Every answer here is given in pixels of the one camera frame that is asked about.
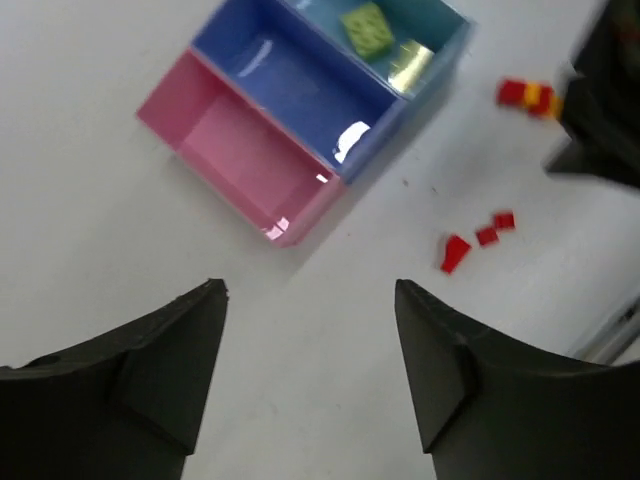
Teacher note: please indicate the red slope lego piece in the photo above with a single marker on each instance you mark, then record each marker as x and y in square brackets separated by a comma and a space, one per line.
[455, 250]

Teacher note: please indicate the dark blue container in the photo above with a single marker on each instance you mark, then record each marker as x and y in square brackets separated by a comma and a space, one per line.
[325, 98]

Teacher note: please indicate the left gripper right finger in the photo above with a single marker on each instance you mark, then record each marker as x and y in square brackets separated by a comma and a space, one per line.
[489, 406]

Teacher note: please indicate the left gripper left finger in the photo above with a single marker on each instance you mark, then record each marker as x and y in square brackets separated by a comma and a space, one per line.
[127, 404]

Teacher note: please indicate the yellow lego piece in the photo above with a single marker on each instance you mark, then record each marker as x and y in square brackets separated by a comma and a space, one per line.
[407, 68]

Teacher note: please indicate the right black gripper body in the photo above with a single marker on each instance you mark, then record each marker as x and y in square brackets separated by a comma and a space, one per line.
[601, 101]

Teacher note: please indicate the yellow-green lego block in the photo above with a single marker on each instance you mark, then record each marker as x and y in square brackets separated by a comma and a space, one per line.
[368, 31]

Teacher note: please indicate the red yellow orange lego stack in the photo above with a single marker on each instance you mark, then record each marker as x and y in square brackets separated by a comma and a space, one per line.
[539, 100]

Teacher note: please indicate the small red lego tile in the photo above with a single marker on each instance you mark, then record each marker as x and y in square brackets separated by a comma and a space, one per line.
[504, 220]
[486, 236]

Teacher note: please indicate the light blue container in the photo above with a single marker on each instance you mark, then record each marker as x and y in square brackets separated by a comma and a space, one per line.
[435, 25]

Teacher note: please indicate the pink container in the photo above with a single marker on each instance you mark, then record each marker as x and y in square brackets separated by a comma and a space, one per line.
[278, 185]

